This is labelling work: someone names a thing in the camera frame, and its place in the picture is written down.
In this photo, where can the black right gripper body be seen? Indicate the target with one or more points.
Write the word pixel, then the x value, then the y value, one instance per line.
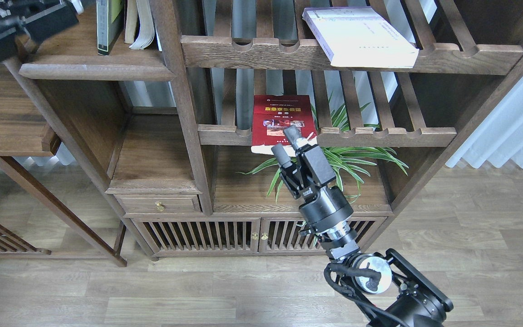
pixel 325 209

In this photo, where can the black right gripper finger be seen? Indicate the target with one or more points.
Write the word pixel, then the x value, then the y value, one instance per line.
pixel 295 138
pixel 284 160

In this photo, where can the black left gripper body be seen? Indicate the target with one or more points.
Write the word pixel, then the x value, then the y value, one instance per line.
pixel 39 19

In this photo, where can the red paperback book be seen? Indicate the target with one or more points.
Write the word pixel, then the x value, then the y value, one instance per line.
pixel 272 114

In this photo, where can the black yellow-green book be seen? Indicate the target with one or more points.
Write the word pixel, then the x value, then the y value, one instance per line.
pixel 109 23

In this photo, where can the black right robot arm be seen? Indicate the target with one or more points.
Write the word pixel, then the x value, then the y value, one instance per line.
pixel 386 288

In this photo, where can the upright cream books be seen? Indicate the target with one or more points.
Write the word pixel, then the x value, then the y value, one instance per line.
pixel 139 30

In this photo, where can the green spider plant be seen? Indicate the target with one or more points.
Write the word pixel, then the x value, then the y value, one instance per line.
pixel 349 159

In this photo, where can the dark wooden side table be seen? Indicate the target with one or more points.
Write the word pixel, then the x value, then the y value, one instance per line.
pixel 25 133

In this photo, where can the white paperback book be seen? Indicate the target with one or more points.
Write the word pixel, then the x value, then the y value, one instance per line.
pixel 358 37

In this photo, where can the large dark wooden bookshelf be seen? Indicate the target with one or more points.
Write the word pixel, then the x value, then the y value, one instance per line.
pixel 163 127

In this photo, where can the brass drawer knob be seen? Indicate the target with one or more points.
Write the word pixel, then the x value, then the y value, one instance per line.
pixel 159 207

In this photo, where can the white pleated curtain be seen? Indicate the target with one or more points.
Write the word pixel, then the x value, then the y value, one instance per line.
pixel 499 138

